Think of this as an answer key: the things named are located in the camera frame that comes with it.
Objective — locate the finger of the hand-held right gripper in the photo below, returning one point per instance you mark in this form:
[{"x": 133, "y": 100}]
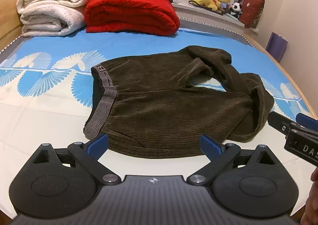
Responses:
[
  {"x": 306, "y": 120},
  {"x": 278, "y": 122}
]

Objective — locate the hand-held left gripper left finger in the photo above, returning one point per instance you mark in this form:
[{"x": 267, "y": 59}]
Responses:
[{"x": 97, "y": 144}]

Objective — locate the panda plush toy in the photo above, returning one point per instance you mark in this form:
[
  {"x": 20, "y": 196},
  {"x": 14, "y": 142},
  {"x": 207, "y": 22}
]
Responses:
[{"x": 236, "y": 8}]

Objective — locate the folded red blanket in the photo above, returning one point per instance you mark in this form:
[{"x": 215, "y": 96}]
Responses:
[{"x": 129, "y": 11}]

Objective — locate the red patterned cushion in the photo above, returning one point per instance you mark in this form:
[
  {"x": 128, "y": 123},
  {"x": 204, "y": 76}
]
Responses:
[{"x": 252, "y": 11}]

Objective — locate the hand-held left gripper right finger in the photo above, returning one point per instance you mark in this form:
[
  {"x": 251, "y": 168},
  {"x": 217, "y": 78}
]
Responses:
[{"x": 211, "y": 146}]

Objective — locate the blue white printed bed sheet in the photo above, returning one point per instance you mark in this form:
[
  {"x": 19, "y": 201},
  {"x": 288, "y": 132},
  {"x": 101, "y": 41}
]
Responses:
[{"x": 62, "y": 105}]

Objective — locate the person's right forearm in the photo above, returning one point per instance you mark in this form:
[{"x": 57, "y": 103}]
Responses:
[{"x": 311, "y": 205}]

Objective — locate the folded white blanket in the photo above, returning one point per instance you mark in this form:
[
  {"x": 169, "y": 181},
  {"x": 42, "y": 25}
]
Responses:
[{"x": 49, "y": 8}]

